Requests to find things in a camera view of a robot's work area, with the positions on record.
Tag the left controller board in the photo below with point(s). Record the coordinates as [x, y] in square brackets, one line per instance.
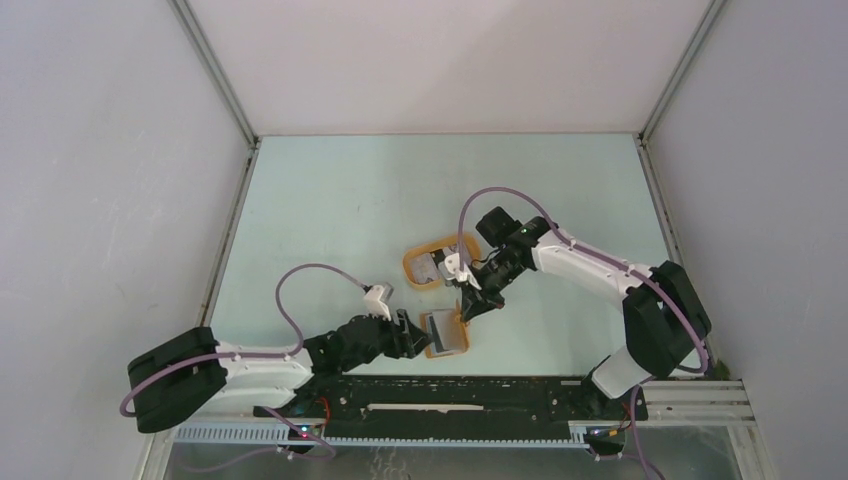
[304, 433]

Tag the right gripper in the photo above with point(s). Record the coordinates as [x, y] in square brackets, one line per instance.
[472, 306]

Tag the orange leather card holder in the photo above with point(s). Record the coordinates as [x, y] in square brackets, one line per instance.
[448, 333]

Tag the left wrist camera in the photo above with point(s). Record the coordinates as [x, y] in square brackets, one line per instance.
[376, 300]

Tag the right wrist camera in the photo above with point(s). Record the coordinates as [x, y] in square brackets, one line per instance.
[455, 269]

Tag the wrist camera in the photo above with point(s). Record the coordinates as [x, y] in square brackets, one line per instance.
[376, 300]
[455, 269]

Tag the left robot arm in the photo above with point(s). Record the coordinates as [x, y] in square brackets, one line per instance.
[196, 373]

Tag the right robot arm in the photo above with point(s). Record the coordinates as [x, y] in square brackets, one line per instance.
[664, 319]

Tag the right controller board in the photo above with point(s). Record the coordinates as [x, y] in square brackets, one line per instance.
[604, 434]

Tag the controller board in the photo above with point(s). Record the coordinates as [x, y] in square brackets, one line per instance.
[604, 434]
[304, 433]

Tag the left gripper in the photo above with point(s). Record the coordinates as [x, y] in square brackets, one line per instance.
[411, 339]

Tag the tan oval tray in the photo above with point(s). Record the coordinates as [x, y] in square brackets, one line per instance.
[435, 248]

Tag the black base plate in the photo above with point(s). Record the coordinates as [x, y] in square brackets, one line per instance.
[458, 408]

